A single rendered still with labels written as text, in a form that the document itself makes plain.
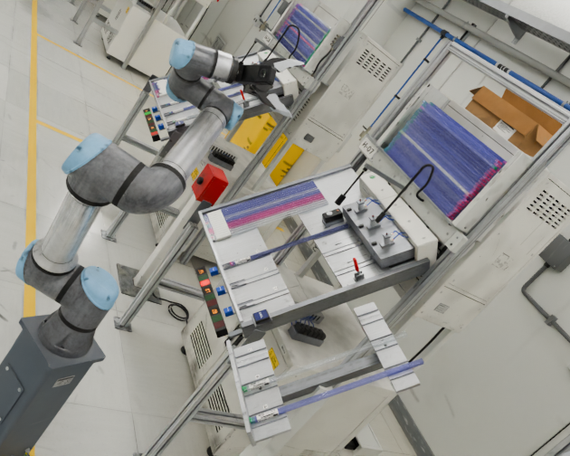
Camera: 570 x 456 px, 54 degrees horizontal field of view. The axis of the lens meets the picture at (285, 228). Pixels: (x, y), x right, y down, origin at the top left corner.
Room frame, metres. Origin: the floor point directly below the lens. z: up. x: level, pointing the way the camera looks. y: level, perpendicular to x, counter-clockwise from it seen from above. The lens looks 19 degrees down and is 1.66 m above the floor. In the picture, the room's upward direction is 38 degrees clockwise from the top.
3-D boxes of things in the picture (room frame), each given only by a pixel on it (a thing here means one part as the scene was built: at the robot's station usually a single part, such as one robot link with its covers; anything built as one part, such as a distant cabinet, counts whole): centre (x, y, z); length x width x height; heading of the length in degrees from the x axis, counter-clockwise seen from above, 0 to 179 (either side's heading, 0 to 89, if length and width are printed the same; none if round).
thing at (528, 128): (2.49, -0.49, 1.82); 0.68 x 0.30 x 0.20; 38
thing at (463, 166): (2.22, -0.32, 1.52); 0.51 x 0.13 x 0.27; 38
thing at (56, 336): (1.30, 0.30, 0.60); 0.15 x 0.15 x 0.10
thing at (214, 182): (2.62, 0.43, 0.39); 0.24 x 0.24 x 0.78; 38
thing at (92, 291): (1.30, 0.30, 0.72); 0.13 x 0.12 x 0.14; 100
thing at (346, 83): (3.49, 0.50, 0.95); 1.35 x 0.82 x 1.90; 128
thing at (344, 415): (2.34, -0.38, 0.31); 0.70 x 0.65 x 0.62; 38
